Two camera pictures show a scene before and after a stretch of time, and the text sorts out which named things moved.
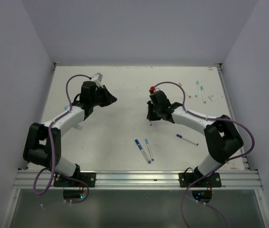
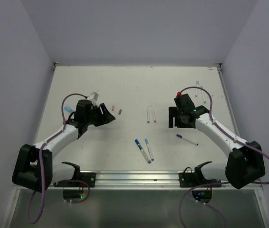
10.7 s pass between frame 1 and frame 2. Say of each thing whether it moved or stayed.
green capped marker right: stayed
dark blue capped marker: stayed
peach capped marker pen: moved
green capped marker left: stayed
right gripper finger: moved
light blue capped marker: stayed
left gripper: moved
